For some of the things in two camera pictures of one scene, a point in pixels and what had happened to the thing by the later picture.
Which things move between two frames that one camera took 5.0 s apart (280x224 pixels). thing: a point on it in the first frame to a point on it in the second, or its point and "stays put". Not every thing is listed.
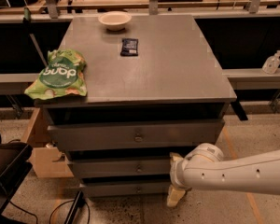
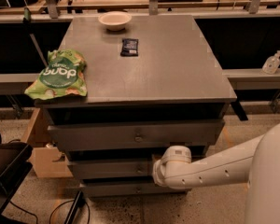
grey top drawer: (69, 137) stays put
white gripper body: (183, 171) to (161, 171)
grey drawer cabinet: (153, 90) stays put
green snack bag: (63, 74) stays put
